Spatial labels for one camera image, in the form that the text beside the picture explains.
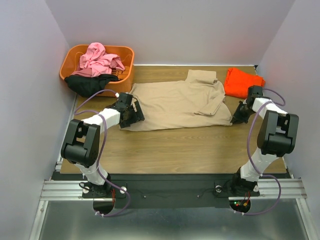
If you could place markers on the pink t shirt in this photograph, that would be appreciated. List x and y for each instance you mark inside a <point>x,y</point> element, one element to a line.
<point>96,62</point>

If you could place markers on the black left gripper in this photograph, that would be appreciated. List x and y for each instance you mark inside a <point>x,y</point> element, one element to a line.
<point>137,116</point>

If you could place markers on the white round knob left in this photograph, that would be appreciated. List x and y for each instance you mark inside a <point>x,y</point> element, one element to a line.
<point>123,190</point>

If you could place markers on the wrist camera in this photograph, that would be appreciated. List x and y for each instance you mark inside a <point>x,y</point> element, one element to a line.
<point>253,92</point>
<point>124,100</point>

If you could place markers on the black t shirt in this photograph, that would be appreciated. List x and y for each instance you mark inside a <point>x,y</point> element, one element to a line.
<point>87,86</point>

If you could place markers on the aluminium rail frame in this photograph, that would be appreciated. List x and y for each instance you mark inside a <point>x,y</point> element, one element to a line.
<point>64,215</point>

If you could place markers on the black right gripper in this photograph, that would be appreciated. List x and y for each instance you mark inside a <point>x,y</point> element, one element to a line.
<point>241,113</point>

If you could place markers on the beige t shirt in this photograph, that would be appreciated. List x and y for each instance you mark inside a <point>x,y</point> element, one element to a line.
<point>197,101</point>

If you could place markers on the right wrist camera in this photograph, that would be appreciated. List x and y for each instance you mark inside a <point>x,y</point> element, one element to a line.
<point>253,92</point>

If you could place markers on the silver round knob right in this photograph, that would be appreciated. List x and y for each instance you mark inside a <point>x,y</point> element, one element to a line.
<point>218,189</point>

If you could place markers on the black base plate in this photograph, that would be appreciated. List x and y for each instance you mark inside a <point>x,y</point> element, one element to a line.
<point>167,190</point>

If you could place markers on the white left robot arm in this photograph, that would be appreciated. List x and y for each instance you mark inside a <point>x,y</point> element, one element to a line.
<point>85,140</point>

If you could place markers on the folded orange t shirt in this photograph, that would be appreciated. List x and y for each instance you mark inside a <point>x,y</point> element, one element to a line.
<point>237,82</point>

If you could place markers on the orange plastic basket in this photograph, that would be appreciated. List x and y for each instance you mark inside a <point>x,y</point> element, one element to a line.
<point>125,77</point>

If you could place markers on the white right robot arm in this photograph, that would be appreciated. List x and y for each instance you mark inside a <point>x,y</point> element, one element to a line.
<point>276,138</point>

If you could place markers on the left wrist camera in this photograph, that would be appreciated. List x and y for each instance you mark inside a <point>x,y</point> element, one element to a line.
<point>124,100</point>

